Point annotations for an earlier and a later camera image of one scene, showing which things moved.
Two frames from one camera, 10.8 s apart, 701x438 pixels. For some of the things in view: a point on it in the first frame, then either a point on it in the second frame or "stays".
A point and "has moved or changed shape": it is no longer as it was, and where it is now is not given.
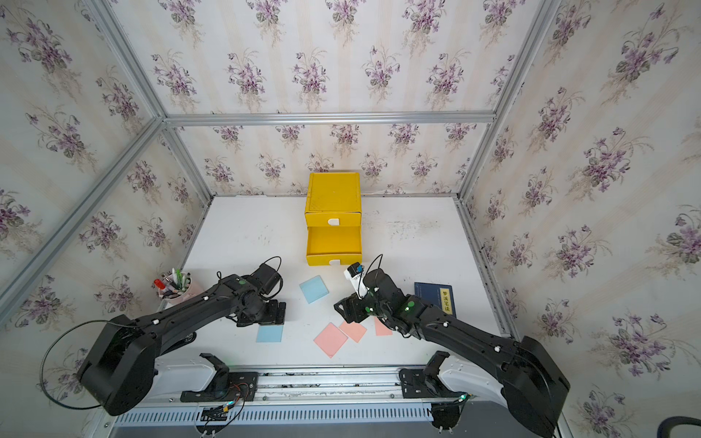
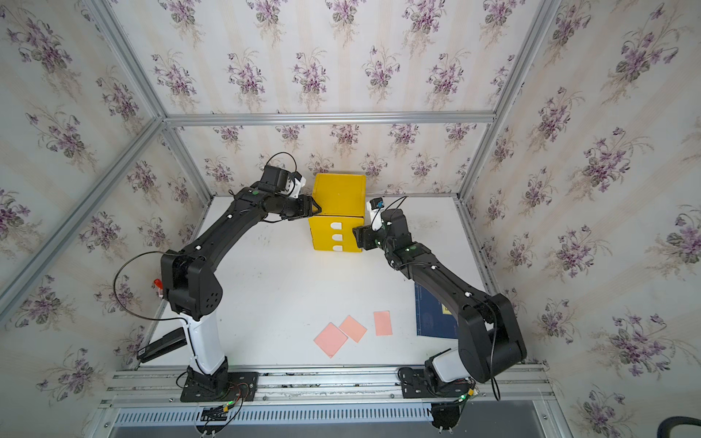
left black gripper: (274, 318) → (305, 207)
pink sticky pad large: (330, 339) stays
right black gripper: (350, 303) → (363, 234)
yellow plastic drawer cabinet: (333, 213) has moved or changed shape
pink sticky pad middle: (354, 330) stays
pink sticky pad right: (381, 329) stays
